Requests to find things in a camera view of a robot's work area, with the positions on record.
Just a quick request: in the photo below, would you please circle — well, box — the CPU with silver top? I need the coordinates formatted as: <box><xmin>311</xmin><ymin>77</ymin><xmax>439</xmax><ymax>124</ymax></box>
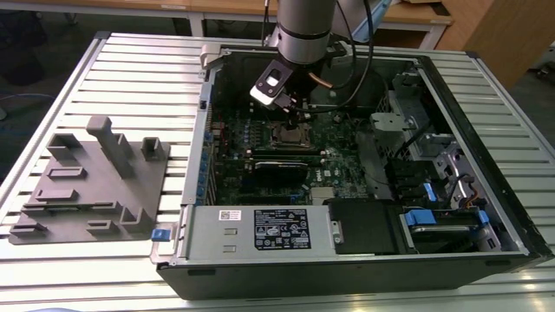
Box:
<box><xmin>279</xmin><ymin>128</ymin><xmax>308</xmax><ymax>146</ymax></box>

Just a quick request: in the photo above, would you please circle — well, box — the metal socket cover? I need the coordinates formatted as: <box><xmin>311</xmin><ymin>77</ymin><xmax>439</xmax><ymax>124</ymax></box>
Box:
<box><xmin>271</xmin><ymin>122</ymin><xmax>314</xmax><ymax>149</ymax></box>

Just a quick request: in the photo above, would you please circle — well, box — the CPU socket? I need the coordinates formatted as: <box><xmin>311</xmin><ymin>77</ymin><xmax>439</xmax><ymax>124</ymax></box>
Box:
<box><xmin>268</xmin><ymin>120</ymin><xmax>316</xmax><ymax>152</ymax></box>

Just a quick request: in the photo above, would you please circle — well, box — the copper curved tube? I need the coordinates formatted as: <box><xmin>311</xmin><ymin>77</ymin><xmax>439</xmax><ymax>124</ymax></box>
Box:
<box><xmin>307</xmin><ymin>71</ymin><xmax>335</xmax><ymax>90</ymax></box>

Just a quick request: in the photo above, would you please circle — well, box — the perforated silver drive cage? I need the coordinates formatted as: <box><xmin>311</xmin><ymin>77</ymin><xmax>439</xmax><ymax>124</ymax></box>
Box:
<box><xmin>371</xmin><ymin>71</ymin><xmax>442</xmax><ymax>163</ymax></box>

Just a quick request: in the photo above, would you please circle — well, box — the black graphics card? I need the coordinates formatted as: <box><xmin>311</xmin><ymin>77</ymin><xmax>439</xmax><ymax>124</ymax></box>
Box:
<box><xmin>252</xmin><ymin>159</ymin><xmax>311</xmax><ymax>188</ymax></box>

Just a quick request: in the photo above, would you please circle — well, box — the green motherboard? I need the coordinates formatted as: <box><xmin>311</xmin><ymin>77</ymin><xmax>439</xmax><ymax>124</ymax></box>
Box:
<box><xmin>207</xmin><ymin>103</ymin><xmax>379</xmax><ymax>207</ymax></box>

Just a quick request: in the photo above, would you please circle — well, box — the silver chipset heatsink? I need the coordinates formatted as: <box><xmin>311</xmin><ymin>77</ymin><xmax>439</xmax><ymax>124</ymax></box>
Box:
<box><xmin>308</xmin><ymin>186</ymin><xmax>339</xmax><ymax>200</ymax></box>

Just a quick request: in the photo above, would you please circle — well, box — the black disk bay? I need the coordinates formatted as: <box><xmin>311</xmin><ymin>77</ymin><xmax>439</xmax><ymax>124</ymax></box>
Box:
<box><xmin>385</xmin><ymin>158</ymin><xmax>450</xmax><ymax>207</ymax></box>

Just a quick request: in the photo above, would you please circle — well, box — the blue disk carrier tab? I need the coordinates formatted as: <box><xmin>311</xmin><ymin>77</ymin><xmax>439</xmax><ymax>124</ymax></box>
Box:
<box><xmin>421</xmin><ymin>183</ymin><xmax>438</xmax><ymax>203</ymax></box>

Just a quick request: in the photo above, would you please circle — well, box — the black plastic shroud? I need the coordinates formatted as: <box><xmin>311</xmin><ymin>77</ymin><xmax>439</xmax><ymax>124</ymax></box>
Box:
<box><xmin>326</xmin><ymin>198</ymin><xmax>409</xmax><ymax>257</ymax></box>

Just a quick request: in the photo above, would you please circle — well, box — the hard disk in blue carrier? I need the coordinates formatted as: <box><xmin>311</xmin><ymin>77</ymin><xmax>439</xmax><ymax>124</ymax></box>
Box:
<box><xmin>399</xmin><ymin>207</ymin><xmax>494</xmax><ymax>255</ymax></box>

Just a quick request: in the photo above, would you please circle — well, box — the silver power supply unit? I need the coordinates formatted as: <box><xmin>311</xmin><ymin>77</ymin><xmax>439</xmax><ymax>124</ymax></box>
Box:
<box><xmin>175</xmin><ymin>203</ymin><xmax>345</xmax><ymax>261</ymax></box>

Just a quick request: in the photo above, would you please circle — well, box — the wooden cabinet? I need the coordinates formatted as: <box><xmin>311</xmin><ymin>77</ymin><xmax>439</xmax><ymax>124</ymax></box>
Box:
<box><xmin>433</xmin><ymin>0</ymin><xmax>555</xmax><ymax>96</ymax></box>

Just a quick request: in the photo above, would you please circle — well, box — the grey parts rack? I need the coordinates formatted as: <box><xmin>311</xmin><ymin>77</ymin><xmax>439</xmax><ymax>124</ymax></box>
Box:
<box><xmin>7</xmin><ymin>116</ymin><xmax>174</xmax><ymax>247</ymax></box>

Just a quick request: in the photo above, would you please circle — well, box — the white cart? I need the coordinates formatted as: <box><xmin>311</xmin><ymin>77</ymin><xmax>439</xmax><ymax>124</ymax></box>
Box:
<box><xmin>527</xmin><ymin>41</ymin><xmax>555</xmax><ymax>79</ymax></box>

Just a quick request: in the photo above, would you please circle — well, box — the black PC case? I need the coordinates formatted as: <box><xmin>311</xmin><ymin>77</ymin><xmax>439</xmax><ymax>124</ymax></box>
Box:
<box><xmin>148</xmin><ymin>41</ymin><xmax>555</xmax><ymax>302</ymax></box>

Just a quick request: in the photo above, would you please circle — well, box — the black office chair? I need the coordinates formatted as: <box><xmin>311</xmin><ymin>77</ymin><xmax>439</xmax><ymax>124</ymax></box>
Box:
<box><xmin>0</xmin><ymin>9</ymin><xmax>50</xmax><ymax>87</ymax></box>

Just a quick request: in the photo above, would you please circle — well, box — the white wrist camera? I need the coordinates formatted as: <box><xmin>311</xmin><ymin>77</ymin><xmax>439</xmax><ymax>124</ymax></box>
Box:
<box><xmin>250</xmin><ymin>59</ymin><xmax>302</xmax><ymax>114</ymax></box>

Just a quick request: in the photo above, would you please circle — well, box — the silver metal bracket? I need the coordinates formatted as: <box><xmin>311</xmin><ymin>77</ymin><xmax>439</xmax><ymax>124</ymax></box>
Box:
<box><xmin>370</xmin><ymin>111</ymin><xmax>421</xmax><ymax>144</ymax></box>

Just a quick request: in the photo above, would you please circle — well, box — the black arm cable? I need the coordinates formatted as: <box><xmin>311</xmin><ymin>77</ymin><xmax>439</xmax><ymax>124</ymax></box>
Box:
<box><xmin>310</xmin><ymin>0</ymin><xmax>374</xmax><ymax>113</ymax></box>

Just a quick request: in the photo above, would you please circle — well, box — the grey case corner bracket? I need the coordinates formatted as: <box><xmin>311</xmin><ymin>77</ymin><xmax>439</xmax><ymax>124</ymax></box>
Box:
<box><xmin>199</xmin><ymin>43</ymin><xmax>231</xmax><ymax>72</ymax></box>

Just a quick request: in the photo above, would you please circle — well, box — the wooden desk white frame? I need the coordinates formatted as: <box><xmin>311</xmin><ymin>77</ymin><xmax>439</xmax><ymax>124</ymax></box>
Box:
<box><xmin>0</xmin><ymin>0</ymin><xmax>455</xmax><ymax>50</ymax></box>

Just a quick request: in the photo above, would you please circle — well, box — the thin black wire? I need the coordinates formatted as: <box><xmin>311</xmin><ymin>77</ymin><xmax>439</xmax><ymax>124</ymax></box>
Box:
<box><xmin>449</xmin><ymin>173</ymin><xmax>474</xmax><ymax>204</ymax></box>

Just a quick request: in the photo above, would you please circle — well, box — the coloured wire bundle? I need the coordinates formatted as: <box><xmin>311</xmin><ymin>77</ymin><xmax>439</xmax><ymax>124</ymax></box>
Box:
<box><xmin>459</xmin><ymin>190</ymin><xmax>483</xmax><ymax>209</ymax></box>

